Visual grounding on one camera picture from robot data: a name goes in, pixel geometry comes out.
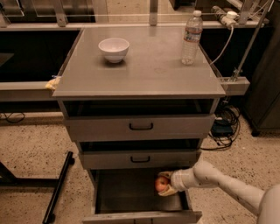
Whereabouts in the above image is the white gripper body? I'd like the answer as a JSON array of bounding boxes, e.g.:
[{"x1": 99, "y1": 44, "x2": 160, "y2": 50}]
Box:
[{"x1": 171, "y1": 170, "x2": 187, "y2": 192}]

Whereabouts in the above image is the red apple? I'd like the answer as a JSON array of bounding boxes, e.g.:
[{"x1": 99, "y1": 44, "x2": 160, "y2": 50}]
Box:
[{"x1": 155, "y1": 176, "x2": 169, "y2": 193}]

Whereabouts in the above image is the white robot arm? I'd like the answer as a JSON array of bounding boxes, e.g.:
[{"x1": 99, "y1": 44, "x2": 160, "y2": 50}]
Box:
[{"x1": 155, "y1": 159, "x2": 280, "y2": 224}]

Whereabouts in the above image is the grey middle drawer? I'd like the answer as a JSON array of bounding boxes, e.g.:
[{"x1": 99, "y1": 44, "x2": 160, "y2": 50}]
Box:
[{"x1": 80, "y1": 150, "x2": 201, "y2": 170}]

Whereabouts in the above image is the grey drawer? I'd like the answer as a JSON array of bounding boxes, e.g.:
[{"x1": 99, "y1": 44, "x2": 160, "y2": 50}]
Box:
[
  {"x1": 80, "y1": 150, "x2": 201, "y2": 170},
  {"x1": 82, "y1": 168, "x2": 202, "y2": 224},
  {"x1": 64, "y1": 115, "x2": 215, "y2": 142}
]

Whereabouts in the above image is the grey bottom drawer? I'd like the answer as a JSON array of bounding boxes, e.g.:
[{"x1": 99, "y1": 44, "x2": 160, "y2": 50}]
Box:
[{"x1": 82, "y1": 168, "x2": 202, "y2": 224}]

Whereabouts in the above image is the grey drawer cabinet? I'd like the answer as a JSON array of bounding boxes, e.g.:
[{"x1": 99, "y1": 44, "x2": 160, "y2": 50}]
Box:
[{"x1": 52, "y1": 25, "x2": 227, "y2": 224}]

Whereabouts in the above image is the grey top drawer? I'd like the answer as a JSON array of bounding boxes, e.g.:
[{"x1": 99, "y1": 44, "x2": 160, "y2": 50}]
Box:
[{"x1": 64, "y1": 115, "x2": 215, "y2": 142}]

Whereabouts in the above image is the white ceramic bowl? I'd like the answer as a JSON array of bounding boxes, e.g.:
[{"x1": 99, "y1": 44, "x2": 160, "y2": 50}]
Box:
[{"x1": 98, "y1": 38, "x2": 130, "y2": 63}]

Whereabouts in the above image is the clear plastic water bottle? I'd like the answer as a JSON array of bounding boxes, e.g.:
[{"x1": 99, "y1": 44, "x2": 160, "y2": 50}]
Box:
[{"x1": 181, "y1": 10, "x2": 203, "y2": 66}]

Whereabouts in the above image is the yellow tape piece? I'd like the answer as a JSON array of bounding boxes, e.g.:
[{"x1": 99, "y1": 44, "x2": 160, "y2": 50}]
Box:
[{"x1": 45, "y1": 76, "x2": 61, "y2": 91}]

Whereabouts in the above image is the black metal floor stand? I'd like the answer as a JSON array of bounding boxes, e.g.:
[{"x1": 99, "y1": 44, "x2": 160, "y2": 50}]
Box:
[{"x1": 0, "y1": 151, "x2": 75, "y2": 224}]

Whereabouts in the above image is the black cable bundle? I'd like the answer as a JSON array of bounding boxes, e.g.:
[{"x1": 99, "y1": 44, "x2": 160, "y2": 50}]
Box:
[{"x1": 200, "y1": 104, "x2": 242, "y2": 151}]

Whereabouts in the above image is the white power cable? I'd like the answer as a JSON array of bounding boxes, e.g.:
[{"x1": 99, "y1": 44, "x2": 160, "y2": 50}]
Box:
[{"x1": 209, "y1": 24, "x2": 235, "y2": 67}]

